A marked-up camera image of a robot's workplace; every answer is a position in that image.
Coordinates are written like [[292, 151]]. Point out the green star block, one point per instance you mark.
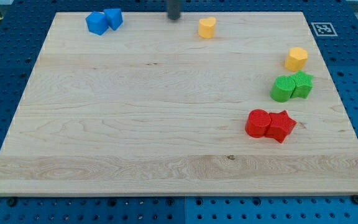
[[303, 84]]

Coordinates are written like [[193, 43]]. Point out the red star block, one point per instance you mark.
[[280, 127]]

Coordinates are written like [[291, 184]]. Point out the blue cube block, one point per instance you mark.
[[114, 17]]

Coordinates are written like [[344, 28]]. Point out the white fiducial marker tag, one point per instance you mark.
[[324, 29]]

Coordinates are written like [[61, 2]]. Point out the red cylinder block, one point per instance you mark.
[[257, 123]]

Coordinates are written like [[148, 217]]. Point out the green cylinder block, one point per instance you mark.
[[282, 89]]

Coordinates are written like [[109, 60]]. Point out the yellow hexagon block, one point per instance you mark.
[[296, 59]]

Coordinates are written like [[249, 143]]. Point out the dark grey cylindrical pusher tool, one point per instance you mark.
[[173, 9]]

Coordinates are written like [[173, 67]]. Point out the yellow heart block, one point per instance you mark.
[[206, 27]]

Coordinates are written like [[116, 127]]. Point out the blue hexagon block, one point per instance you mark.
[[97, 23]]

